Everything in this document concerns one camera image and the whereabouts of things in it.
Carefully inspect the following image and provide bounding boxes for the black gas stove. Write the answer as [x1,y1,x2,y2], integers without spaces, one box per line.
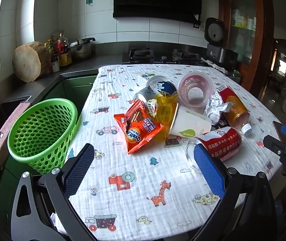
[121,48,201,64]

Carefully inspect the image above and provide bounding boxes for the red drink can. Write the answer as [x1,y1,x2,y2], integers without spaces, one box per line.
[197,127,245,161]

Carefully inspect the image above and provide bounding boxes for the round wooden chopping block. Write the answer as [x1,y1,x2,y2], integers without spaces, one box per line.
[12,41,49,83]

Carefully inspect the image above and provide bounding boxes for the small dark sauce bottle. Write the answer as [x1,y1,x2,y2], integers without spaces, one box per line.
[51,54,60,73]

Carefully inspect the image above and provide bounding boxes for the orange snack packet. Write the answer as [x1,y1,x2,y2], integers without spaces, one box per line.
[113,99,165,155]

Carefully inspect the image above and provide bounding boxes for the green base cabinet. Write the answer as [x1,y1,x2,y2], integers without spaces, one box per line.
[46,74,98,112]

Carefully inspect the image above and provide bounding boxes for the white paper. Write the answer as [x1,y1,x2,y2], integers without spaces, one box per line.
[204,92,233,121]

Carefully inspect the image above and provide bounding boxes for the small clear plastic cup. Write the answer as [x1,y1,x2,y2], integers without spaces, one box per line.
[185,138,208,172]

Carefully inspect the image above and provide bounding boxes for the black range hood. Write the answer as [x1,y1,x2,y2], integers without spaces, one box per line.
[113,0,217,23]

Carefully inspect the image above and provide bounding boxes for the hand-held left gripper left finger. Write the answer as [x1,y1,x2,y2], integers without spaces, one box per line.
[11,143,98,241]

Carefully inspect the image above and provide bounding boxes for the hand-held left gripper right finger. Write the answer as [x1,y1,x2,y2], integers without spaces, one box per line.
[190,144,279,241]

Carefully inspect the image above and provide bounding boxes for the steel pressure pot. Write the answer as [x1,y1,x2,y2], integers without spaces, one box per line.
[69,37,96,61]

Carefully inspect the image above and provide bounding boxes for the amber red label bottle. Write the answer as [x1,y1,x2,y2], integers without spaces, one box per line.
[217,85,253,135]

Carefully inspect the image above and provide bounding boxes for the red printed clear cup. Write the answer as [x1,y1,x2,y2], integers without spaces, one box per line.
[177,71,214,109]

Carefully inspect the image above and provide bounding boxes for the white paper cup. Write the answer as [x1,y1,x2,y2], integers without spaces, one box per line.
[169,103,212,138]

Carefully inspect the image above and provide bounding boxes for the white rag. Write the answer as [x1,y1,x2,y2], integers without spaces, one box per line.
[200,58,227,74]

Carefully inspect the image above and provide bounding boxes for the silver blue beer can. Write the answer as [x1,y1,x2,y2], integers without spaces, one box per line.
[133,80,178,109]

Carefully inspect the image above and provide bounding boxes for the black rice cooker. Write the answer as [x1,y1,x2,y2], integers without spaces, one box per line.
[204,17,239,71]

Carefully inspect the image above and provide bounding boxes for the pink towel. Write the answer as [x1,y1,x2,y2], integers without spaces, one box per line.
[0,102,32,175]

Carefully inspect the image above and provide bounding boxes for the printed white tablecloth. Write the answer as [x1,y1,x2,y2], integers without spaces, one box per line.
[55,64,284,241]

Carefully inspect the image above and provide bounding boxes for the yellow plastic wrapper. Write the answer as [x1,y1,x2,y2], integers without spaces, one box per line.
[147,92,181,141]

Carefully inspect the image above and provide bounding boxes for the wooden glass door cabinet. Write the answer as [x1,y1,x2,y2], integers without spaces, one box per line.
[218,0,275,93]

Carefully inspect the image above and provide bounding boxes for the large cooking oil bottle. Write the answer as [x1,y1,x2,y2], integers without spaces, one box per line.
[56,33,72,67]

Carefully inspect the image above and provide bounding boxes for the green plastic basket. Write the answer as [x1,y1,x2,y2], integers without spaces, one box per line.
[8,98,82,175]

